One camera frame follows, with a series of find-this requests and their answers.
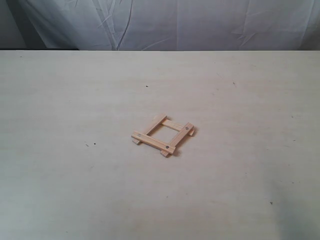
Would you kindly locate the white backdrop cloth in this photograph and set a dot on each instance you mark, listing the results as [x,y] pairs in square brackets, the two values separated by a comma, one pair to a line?
[160,25]

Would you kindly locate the plain wooden stick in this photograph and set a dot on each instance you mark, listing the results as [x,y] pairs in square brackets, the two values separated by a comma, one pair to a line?
[176,126]
[154,124]

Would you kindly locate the wooden stick with holes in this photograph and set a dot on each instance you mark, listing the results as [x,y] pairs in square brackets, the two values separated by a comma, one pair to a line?
[181,135]
[153,142]

